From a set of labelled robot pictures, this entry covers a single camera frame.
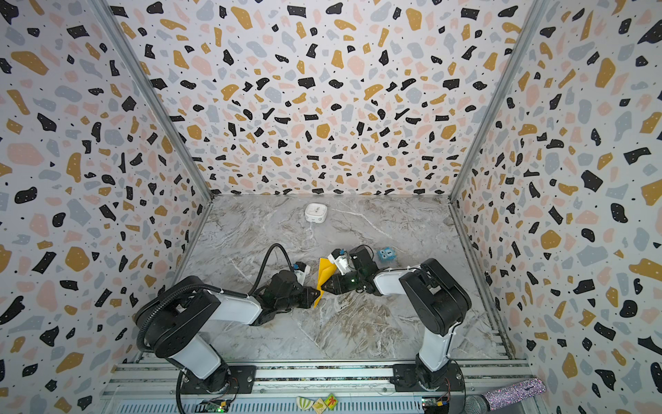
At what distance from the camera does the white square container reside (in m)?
1.12

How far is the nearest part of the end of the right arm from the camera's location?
29.0 inches

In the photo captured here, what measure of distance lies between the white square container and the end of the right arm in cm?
32
